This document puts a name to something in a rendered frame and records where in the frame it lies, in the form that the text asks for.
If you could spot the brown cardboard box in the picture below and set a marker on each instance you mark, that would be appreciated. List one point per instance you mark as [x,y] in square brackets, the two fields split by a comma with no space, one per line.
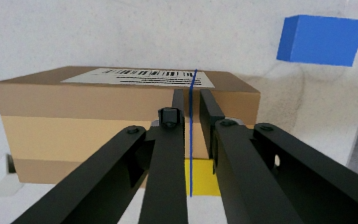
[55,119]

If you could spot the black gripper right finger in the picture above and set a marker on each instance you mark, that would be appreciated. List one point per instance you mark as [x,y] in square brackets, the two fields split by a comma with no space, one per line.
[320,189]

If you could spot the blue rectangular block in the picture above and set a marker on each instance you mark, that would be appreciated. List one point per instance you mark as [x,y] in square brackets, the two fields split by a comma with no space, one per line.
[318,40]

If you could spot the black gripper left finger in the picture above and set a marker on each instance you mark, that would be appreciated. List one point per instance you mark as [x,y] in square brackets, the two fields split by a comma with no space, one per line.
[101,188]

